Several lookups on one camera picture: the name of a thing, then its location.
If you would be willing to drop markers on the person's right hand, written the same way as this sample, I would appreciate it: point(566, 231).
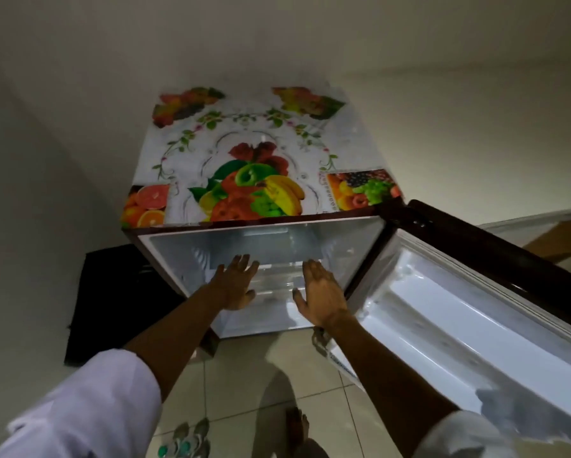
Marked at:
point(321, 300)

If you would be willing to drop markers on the person's left hand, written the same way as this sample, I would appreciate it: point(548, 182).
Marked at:
point(235, 286)

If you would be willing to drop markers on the dark maroon refrigerator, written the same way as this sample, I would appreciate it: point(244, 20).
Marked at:
point(433, 305)

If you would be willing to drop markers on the person's left forearm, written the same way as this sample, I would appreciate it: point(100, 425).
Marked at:
point(175, 343)

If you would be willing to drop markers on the person's right forearm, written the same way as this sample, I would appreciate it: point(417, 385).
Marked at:
point(390, 376)

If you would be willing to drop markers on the person's left foot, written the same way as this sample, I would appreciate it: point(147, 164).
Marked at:
point(297, 429)

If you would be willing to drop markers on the water bottles on floor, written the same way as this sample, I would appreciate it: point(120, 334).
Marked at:
point(175, 443)

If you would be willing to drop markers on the person's white shirt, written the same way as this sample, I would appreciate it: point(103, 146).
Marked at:
point(89, 405)

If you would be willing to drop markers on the black bin liner bag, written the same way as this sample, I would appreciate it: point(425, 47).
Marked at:
point(113, 300)

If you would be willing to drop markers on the fruit print fridge cover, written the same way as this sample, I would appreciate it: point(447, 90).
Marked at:
point(247, 138)

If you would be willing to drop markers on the grey teal slipper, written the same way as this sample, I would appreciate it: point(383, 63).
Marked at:
point(201, 438)

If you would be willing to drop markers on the black printed board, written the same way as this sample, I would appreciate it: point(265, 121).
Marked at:
point(562, 240)

